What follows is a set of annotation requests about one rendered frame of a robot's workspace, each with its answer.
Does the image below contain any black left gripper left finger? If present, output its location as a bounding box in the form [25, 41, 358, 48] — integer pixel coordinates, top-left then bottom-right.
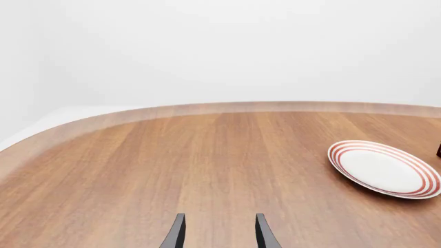
[159, 213, 186, 248]

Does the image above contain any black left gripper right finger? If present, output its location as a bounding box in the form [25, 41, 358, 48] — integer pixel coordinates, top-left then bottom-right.
[255, 213, 283, 248]

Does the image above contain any white plate with red rings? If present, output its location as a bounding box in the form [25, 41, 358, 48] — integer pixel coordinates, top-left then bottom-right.
[327, 139, 441, 200]

